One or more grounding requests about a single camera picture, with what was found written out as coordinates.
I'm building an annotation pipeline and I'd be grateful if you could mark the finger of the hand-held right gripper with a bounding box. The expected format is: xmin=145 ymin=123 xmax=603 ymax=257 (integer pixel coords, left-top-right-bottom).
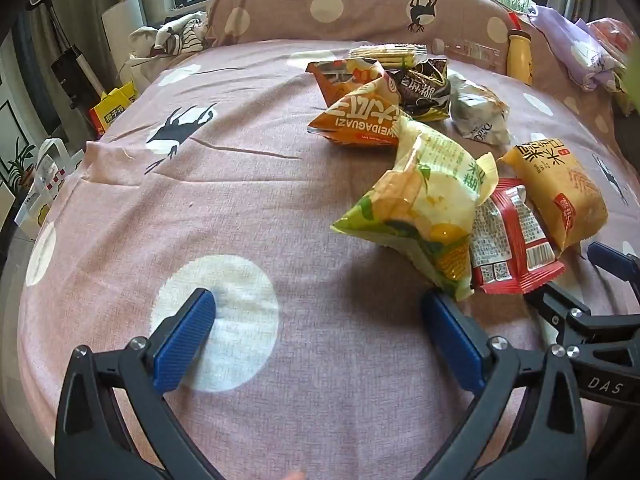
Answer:
xmin=522 ymin=280 xmax=640 ymax=350
xmin=586 ymin=241 xmax=640 ymax=283

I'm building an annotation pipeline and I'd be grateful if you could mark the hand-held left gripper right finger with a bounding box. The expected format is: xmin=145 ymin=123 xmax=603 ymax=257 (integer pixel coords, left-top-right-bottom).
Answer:
xmin=421 ymin=290 xmax=590 ymax=480

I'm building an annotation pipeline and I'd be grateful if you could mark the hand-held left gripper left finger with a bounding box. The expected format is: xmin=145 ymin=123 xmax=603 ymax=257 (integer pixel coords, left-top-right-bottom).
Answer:
xmin=54 ymin=288 xmax=223 ymax=480

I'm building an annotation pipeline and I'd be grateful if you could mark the yellow orange snack packet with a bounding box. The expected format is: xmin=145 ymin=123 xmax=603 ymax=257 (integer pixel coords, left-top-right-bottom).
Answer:
xmin=497 ymin=137 xmax=610 ymax=253

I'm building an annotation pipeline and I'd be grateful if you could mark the red snack packet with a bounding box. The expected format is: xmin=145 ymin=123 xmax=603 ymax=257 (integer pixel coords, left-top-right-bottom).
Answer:
xmin=470 ymin=177 xmax=566 ymax=295

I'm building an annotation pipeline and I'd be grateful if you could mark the green yellow corn snack packet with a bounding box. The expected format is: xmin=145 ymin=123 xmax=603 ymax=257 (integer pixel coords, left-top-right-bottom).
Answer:
xmin=330 ymin=115 xmax=501 ymax=303

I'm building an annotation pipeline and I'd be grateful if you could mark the dark brown gold snack packet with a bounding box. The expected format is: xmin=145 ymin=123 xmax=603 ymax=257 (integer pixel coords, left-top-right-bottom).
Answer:
xmin=387 ymin=57 xmax=453 ymax=122

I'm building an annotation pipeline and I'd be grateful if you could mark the pink dotted bed sheet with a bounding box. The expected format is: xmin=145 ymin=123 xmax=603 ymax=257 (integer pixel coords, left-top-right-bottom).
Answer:
xmin=15 ymin=37 xmax=640 ymax=480

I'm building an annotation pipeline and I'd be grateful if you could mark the white snack packet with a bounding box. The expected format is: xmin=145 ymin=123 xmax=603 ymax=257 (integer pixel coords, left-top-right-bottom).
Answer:
xmin=447 ymin=72 xmax=512 ymax=147

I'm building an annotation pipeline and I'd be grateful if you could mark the white shopping bag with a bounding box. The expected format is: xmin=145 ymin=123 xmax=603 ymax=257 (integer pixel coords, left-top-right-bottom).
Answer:
xmin=15 ymin=137 xmax=86 ymax=226

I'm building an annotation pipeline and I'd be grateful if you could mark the purple dotted cloth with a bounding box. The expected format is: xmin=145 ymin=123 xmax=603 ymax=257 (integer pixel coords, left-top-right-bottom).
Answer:
xmin=527 ymin=4 xmax=626 ymax=93

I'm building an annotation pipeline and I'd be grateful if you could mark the yellow bottle with red cap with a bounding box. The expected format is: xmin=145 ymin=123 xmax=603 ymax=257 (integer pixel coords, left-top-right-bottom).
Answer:
xmin=506 ymin=11 xmax=535 ymax=86

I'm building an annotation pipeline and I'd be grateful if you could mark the orange seed snack packet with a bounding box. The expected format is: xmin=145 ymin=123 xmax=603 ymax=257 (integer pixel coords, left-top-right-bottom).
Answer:
xmin=306 ymin=77 xmax=416 ymax=150

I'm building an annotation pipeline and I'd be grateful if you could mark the yellow cardboard box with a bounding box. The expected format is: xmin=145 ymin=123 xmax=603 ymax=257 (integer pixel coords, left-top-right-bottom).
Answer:
xmin=89 ymin=81 xmax=138 ymax=136

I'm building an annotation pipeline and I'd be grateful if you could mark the clear plastic packet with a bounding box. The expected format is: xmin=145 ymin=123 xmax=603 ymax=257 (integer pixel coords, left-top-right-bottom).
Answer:
xmin=432 ymin=37 xmax=506 ymax=66

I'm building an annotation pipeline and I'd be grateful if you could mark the orange picture snack packet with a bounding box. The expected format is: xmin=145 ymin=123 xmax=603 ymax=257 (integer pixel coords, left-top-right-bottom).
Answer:
xmin=305 ymin=57 xmax=388 ymax=106

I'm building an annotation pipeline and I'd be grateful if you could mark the black dustpan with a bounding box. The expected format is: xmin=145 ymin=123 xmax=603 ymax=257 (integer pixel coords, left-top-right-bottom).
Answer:
xmin=27 ymin=0 xmax=106 ymax=106

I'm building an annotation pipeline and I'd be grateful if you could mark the clear biscuit packet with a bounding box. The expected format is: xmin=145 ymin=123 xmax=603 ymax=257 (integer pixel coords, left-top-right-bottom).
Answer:
xmin=347 ymin=44 xmax=428 ymax=70

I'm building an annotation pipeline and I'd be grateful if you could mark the white striped cloth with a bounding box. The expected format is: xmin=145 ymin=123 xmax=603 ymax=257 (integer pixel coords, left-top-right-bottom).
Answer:
xmin=129 ymin=12 xmax=208 ymax=68

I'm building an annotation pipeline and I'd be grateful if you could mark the white board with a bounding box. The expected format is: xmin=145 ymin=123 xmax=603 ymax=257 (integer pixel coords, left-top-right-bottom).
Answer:
xmin=101 ymin=0 xmax=148 ymax=86

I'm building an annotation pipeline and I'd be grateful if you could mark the brown dotted pillow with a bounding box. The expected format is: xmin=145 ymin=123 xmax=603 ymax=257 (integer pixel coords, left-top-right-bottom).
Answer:
xmin=206 ymin=0 xmax=618 ymax=133

